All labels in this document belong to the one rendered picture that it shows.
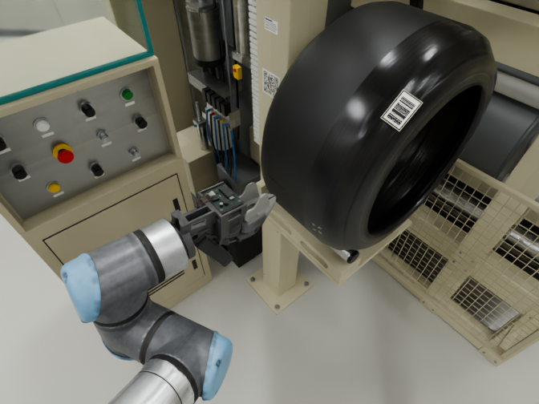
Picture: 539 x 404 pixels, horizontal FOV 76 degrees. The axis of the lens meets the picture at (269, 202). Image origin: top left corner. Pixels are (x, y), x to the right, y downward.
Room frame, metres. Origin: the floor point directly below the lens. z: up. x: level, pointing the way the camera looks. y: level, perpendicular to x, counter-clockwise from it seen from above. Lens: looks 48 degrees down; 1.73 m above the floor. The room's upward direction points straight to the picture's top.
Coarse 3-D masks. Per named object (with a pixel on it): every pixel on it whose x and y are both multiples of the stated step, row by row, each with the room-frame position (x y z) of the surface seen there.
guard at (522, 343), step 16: (448, 176) 0.83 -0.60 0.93; (480, 176) 0.76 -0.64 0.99; (480, 192) 0.75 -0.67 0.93; (512, 192) 0.69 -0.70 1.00; (464, 208) 0.76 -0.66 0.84; (432, 224) 0.80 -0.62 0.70; (464, 224) 0.73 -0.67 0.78; (432, 240) 0.78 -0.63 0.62; (464, 240) 0.71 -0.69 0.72; (384, 256) 0.90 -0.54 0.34; (416, 256) 0.80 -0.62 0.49; (432, 256) 0.76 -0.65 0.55; (448, 256) 0.72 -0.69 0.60; (464, 256) 0.69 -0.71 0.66; (400, 272) 0.82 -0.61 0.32; (416, 272) 0.77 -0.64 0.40; (480, 272) 0.64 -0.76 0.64; (416, 288) 0.74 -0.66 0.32; (448, 304) 0.64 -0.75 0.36; (496, 304) 0.56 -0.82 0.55; (512, 320) 0.50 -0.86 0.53; (528, 320) 0.48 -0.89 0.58; (480, 336) 0.52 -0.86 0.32; (496, 336) 0.50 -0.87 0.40; (528, 336) 0.45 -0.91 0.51; (496, 352) 0.46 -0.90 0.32; (512, 352) 0.44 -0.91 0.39
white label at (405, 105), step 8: (400, 96) 0.52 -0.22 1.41; (408, 96) 0.52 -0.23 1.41; (392, 104) 0.51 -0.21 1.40; (400, 104) 0.51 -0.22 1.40; (408, 104) 0.51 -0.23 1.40; (416, 104) 0.51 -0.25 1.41; (384, 112) 0.50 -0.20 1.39; (392, 112) 0.50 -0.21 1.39; (400, 112) 0.50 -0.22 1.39; (408, 112) 0.50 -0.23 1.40; (384, 120) 0.49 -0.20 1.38; (392, 120) 0.49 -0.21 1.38; (400, 120) 0.49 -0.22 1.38; (400, 128) 0.48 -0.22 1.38
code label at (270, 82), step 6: (264, 72) 0.92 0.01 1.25; (270, 72) 0.90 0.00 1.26; (264, 78) 0.92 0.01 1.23; (270, 78) 0.90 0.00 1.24; (276, 78) 0.88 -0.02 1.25; (264, 84) 0.92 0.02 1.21; (270, 84) 0.90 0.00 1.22; (276, 84) 0.88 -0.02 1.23; (264, 90) 0.92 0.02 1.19; (270, 90) 0.90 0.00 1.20; (276, 90) 0.88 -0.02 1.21; (270, 96) 0.90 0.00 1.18
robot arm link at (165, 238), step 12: (144, 228) 0.32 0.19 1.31; (156, 228) 0.32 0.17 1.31; (168, 228) 0.32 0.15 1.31; (156, 240) 0.30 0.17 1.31; (168, 240) 0.30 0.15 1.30; (180, 240) 0.30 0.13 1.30; (156, 252) 0.28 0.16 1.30; (168, 252) 0.29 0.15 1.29; (180, 252) 0.29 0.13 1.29; (168, 264) 0.27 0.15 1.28; (180, 264) 0.28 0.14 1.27; (168, 276) 0.27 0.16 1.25
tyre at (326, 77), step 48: (336, 48) 0.66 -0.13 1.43; (384, 48) 0.62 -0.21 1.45; (432, 48) 0.60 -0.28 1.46; (480, 48) 0.65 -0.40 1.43; (288, 96) 0.62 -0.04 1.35; (336, 96) 0.56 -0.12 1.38; (384, 96) 0.53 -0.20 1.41; (432, 96) 0.53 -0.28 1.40; (480, 96) 0.70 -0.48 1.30; (288, 144) 0.56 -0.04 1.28; (336, 144) 0.50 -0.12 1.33; (384, 144) 0.48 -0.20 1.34; (432, 144) 0.82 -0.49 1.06; (288, 192) 0.53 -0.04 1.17; (336, 192) 0.45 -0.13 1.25; (384, 192) 0.75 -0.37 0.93; (336, 240) 0.46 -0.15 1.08
